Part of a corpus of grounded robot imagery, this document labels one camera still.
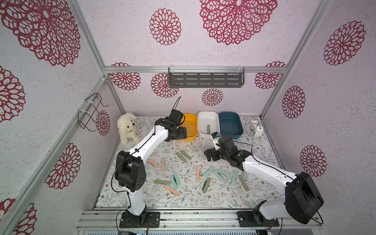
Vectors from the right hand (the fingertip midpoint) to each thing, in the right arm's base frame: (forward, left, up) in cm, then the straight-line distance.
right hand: (210, 148), depth 86 cm
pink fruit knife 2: (-21, +22, -12) cm, 33 cm away
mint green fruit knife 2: (-13, +21, -12) cm, 27 cm away
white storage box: (+31, -2, -12) cm, 33 cm away
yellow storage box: (+32, +12, -12) cm, 36 cm away
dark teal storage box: (+30, -19, -13) cm, 38 cm away
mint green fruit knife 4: (-11, -6, -13) cm, 18 cm away
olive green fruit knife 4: (-16, +26, -12) cm, 33 cm away
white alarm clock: (+20, -33, -8) cm, 39 cm away
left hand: (+6, +19, +3) cm, 20 cm away
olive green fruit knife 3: (+3, +15, -12) cm, 19 cm away
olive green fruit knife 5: (-17, +2, -13) cm, 22 cm away
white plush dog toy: (+11, +51, +5) cm, 53 cm away
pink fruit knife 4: (+3, +36, -12) cm, 39 cm away
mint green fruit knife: (-16, +21, -12) cm, 29 cm away
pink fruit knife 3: (-4, +36, -12) cm, 38 cm away
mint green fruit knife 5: (-10, -10, -13) cm, 19 cm away
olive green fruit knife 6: (-14, -21, -14) cm, 29 cm away
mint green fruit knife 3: (-7, -2, -13) cm, 15 cm away
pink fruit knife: (-8, +7, -13) cm, 17 cm away
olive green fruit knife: (+25, -2, -14) cm, 29 cm away
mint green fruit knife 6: (-10, -16, -14) cm, 23 cm away
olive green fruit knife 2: (+1, +18, -13) cm, 22 cm away
